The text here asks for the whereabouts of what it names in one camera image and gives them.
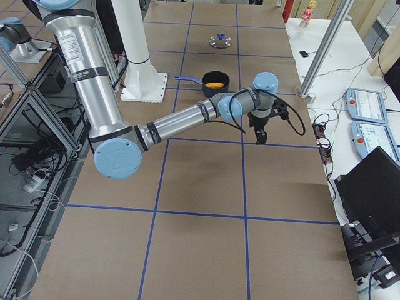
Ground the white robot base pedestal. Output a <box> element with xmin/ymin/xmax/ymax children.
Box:
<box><xmin>112</xmin><ymin>1</ymin><xmax>168</xmax><ymax>103</ymax></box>

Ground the blue pot lid knob glass lid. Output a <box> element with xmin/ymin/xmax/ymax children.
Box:
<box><xmin>209</xmin><ymin>33</ymin><xmax>232</xmax><ymax>49</ymax></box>

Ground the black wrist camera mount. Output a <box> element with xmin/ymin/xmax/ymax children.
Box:
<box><xmin>269</xmin><ymin>99</ymin><xmax>289</xmax><ymax>121</ymax></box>

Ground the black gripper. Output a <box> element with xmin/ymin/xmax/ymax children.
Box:
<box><xmin>247</xmin><ymin>112</ymin><xmax>269</xmax><ymax>144</ymax></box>

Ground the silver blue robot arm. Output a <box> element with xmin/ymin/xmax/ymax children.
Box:
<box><xmin>37</xmin><ymin>1</ymin><xmax>279</xmax><ymax>180</ymax></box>

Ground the teach pendant tablet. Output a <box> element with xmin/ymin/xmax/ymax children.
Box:
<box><xmin>344</xmin><ymin>87</ymin><xmax>388</xmax><ymax>124</ymax></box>
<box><xmin>351</xmin><ymin>121</ymin><xmax>399</xmax><ymax>163</ymax></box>

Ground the red labelled plastic bottle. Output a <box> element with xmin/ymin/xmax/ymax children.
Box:
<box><xmin>299</xmin><ymin>1</ymin><xmax>316</xmax><ymax>29</ymax></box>

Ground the black laptop computer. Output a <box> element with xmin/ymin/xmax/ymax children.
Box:
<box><xmin>334</xmin><ymin>146</ymin><xmax>399</xmax><ymax>234</ymax></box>

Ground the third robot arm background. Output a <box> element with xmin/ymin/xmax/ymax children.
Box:
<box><xmin>1</xmin><ymin>17</ymin><xmax>48</xmax><ymax>59</ymax></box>

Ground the lower teach pendant tablet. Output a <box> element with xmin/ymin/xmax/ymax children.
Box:
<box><xmin>351</xmin><ymin>121</ymin><xmax>399</xmax><ymax>163</ymax></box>

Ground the aluminium frame post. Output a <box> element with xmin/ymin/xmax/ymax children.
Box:
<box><xmin>299</xmin><ymin>0</ymin><xmax>354</xmax><ymax>98</ymax></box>

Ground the dark blue saucepan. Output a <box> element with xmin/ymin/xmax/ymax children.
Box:
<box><xmin>173</xmin><ymin>71</ymin><xmax>230</xmax><ymax>98</ymax></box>

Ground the small black square device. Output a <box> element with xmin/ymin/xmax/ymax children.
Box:
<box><xmin>299</xmin><ymin>51</ymin><xmax>309</xmax><ymax>58</ymax></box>

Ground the upper teach pendant tablet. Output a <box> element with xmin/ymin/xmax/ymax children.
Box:
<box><xmin>344</xmin><ymin>87</ymin><xmax>388</xmax><ymax>124</ymax></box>

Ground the yellow plastic corn cob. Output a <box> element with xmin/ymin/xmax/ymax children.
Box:
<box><xmin>205</xmin><ymin>82</ymin><xmax>225</xmax><ymax>89</ymax></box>

